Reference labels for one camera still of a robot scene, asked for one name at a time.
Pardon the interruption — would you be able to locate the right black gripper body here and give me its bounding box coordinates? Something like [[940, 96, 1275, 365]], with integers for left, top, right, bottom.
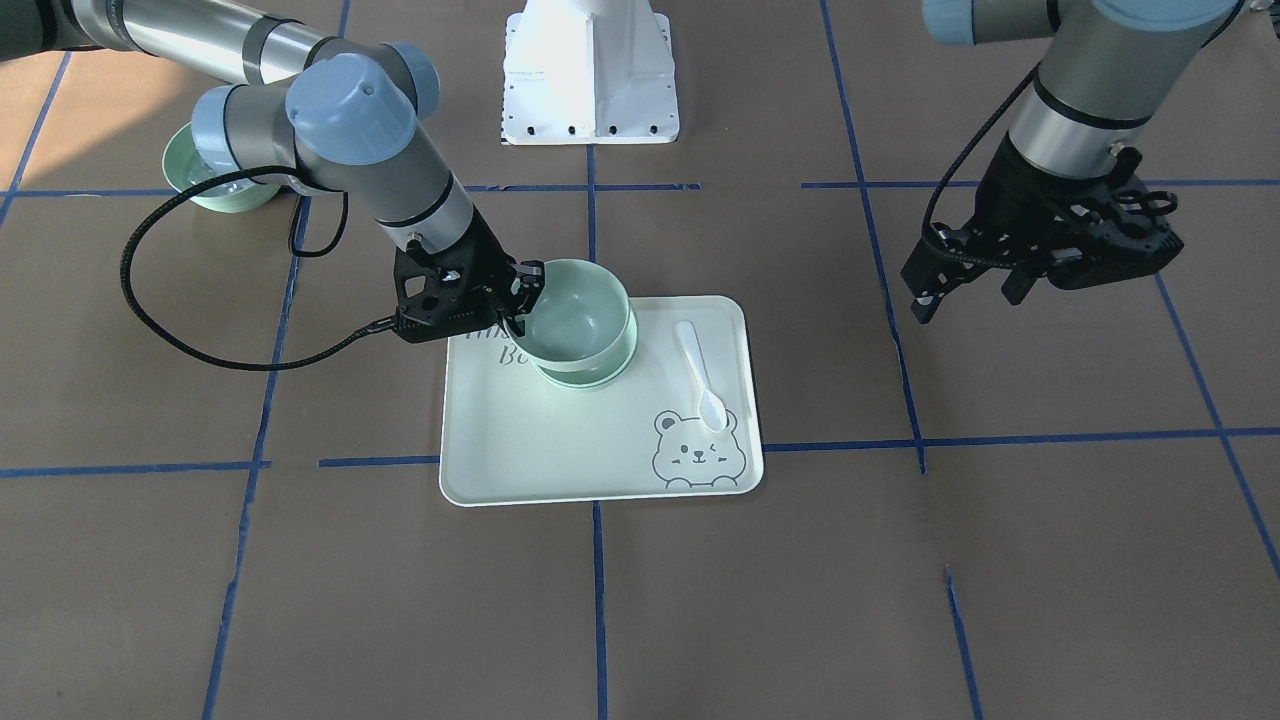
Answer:
[[422, 209, 547, 322]]

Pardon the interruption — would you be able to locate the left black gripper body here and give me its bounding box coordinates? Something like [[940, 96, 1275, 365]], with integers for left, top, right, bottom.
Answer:
[[901, 136, 1101, 301]]

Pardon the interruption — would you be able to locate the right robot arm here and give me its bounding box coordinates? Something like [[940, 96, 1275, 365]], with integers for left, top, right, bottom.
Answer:
[[3, 1, 544, 333]]

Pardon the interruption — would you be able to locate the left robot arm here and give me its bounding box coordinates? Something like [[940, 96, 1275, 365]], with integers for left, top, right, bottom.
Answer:
[[901, 1, 1244, 324]]

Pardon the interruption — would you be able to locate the green bowl on tray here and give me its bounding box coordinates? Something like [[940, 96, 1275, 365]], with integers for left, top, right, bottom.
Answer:
[[534, 354, 635, 391]]

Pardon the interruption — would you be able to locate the cream bear print tray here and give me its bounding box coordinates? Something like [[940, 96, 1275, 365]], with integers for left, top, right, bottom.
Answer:
[[439, 295, 764, 506]]

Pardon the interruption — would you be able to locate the white plastic spoon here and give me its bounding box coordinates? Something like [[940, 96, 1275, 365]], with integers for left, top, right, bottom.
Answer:
[[675, 320, 730, 434]]

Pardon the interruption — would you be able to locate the green bowl with ice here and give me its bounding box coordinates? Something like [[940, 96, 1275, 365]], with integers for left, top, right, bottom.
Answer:
[[161, 124, 282, 214]]

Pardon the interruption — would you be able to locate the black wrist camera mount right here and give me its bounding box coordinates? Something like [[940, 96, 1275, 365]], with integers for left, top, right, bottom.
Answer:
[[392, 243, 499, 343]]

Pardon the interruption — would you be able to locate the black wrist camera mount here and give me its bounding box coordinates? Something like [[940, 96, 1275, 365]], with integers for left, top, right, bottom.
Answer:
[[996, 143, 1184, 305], [392, 243, 499, 343]]

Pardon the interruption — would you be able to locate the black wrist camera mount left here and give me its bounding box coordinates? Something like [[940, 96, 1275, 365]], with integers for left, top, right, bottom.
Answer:
[[996, 143, 1184, 305]]

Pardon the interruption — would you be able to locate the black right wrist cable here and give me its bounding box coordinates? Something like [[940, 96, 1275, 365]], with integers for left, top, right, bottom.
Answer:
[[120, 165, 401, 373]]

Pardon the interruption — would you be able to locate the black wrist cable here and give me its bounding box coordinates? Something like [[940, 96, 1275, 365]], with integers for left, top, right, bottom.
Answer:
[[922, 65, 1046, 272], [120, 165, 401, 373]]

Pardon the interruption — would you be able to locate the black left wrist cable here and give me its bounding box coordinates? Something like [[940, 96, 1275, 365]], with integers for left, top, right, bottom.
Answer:
[[922, 65, 1046, 272]]

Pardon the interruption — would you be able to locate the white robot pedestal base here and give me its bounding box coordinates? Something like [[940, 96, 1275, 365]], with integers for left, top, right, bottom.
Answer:
[[500, 1, 681, 146]]

